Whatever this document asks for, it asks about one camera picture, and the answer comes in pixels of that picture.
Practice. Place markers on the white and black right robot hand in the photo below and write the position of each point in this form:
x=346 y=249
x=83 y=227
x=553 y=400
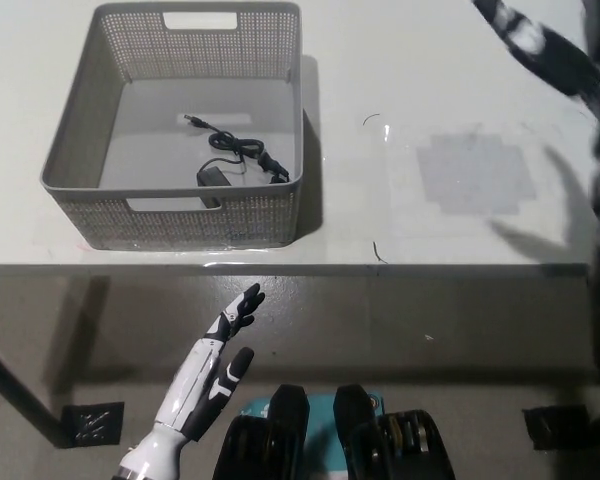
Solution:
x=545 y=42

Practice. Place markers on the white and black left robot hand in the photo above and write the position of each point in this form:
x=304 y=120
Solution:
x=195 y=390

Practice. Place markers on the grey tape patch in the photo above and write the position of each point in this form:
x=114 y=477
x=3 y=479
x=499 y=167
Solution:
x=475 y=172

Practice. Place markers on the dark metal table leg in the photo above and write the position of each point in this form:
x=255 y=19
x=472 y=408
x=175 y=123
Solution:
x=20 y=390

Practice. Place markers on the grey perforated plastic basket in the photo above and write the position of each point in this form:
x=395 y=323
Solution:
x=200 y=100

